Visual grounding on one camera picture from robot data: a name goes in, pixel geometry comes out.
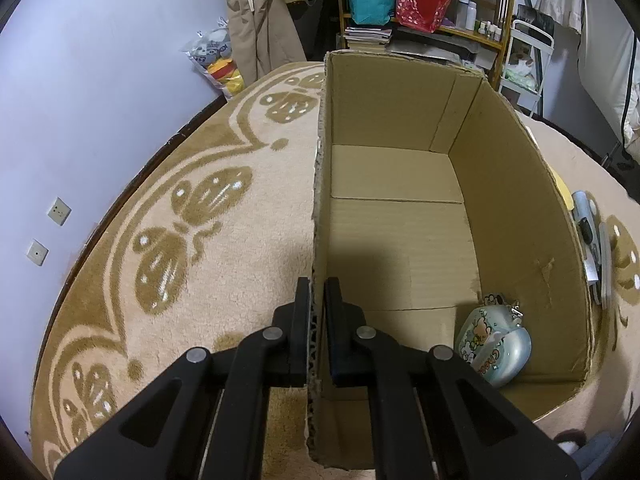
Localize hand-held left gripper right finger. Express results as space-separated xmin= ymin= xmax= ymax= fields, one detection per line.
xmin=324 ymin=277 xmax=582 ymax=480

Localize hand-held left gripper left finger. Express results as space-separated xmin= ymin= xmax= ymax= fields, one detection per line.
xmin=54 ymin=277 xmax=311 ymax=480

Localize cardboard box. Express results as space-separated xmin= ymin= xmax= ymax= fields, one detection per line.
xmin=306 ymin=50 xmax=599 ymax=472

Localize silver metal item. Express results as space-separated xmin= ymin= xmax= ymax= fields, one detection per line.
xmin=571 ymin=190 xmax=602 ymax=287

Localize beige patterned blanket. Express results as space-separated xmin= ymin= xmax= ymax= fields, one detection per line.
xmin=29 ymin=60 xmax=640 ymax=480

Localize yellow flat item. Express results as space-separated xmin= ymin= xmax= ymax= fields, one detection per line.
xmin=547 ymin=159 xmax=574 ymax=212

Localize grey round plate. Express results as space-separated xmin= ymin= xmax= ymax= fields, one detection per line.
xmin=597 ymin=222 xmax=615 ymax=311

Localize plastic bag of plush toys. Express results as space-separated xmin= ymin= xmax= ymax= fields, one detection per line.
xmin=180 ymin=26 xmax=246 ymax=100

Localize stack of books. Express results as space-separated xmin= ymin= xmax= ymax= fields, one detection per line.
xmin=343 ymin=25 xmax=394 ymax=50

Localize hanging beige trousers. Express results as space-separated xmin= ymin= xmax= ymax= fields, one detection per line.
xmin=222 ymin=0 xmax=307 ymax=87

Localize white metal cart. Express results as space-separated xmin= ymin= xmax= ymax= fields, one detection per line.
xmin=499 ymin=18 xmax=556 ymax=117

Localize yellow wooden shelf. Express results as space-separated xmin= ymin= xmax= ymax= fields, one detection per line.
xmin=334 ymin=0 xmax=519 ymax=92

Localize white hanging sheet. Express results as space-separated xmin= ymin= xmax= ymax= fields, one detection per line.
xmin=574 ymin=0 xmax=640 ymax=152

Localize white wall socket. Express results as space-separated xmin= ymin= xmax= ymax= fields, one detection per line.
xmin=26 ymin=238 xmax=50 ymax=266
xmin=47 ymin=197 xmax=72 ymax=226

